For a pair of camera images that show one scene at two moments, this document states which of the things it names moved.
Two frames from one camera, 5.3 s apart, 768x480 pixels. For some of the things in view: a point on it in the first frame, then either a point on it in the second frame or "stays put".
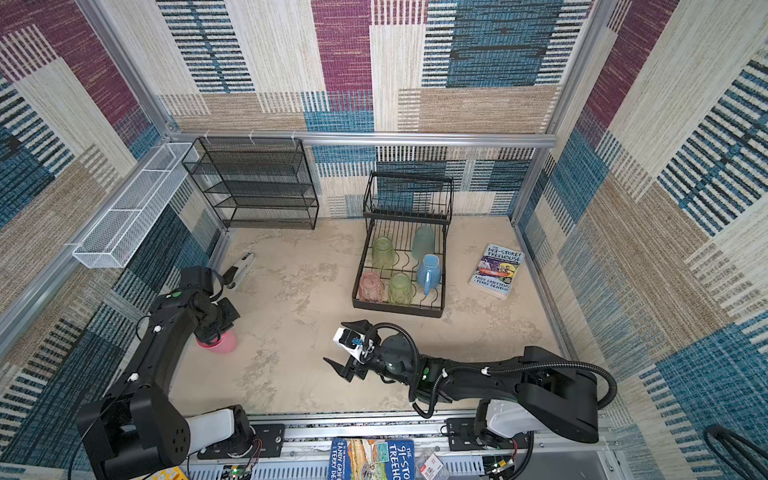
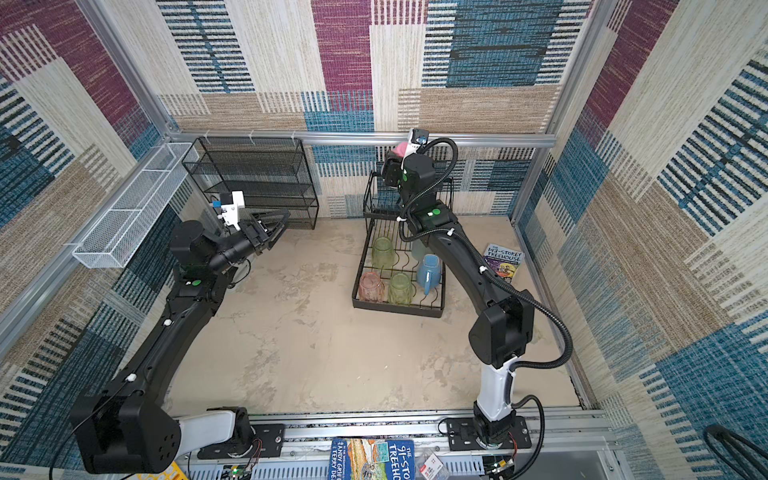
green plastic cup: x=400 y=290 stays put
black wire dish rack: x=402 y=265 stays put
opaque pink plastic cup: x=226 y=344 → x=400 y=149
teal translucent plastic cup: x=423 y=242 stays put
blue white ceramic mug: x=429 y=272 stays put
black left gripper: x=231 y=313 → x=258 y=237
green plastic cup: x=383 y=255 stays put
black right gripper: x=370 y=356 → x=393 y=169
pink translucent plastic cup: x=370 y=288 stays put
